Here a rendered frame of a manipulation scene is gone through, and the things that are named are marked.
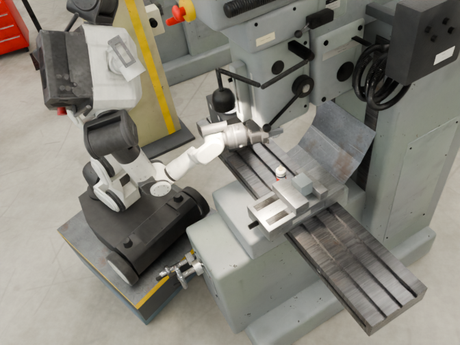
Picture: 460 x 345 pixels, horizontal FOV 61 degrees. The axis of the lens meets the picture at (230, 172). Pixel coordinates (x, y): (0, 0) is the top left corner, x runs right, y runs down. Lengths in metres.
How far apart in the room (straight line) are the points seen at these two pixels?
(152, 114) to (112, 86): 2.03
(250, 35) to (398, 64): 0.40
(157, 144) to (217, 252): 1.87
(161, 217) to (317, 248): 0.96
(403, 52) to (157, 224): 1.44
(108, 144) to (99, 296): 1.58
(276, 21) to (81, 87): 0.60
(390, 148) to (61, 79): 1.18
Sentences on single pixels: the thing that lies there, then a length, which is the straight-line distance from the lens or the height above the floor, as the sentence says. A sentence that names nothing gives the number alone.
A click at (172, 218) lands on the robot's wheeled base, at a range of 2.08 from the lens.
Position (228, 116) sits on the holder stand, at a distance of 1.69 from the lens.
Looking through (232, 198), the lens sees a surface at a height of 0.88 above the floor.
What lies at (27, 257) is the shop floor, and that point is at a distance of 3.16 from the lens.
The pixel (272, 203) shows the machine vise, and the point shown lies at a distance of 1.48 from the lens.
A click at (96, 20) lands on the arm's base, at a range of 1.34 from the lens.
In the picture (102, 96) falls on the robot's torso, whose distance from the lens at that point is 1.28.
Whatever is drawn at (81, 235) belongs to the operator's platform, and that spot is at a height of 0.40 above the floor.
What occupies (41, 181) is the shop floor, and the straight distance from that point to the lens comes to 3.65.
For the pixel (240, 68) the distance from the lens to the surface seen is 1.23.
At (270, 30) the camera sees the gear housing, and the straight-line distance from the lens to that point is 1.11.
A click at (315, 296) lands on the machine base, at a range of 2.20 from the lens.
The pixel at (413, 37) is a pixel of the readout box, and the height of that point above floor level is 1.66.
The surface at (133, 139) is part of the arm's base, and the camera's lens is 1.27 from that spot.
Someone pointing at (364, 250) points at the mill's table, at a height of 0.96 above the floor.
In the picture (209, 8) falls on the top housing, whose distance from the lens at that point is 0.99.
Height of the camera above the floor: 2.18
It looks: 46 degrees down
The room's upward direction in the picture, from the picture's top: 12 degrees counter-clockwise
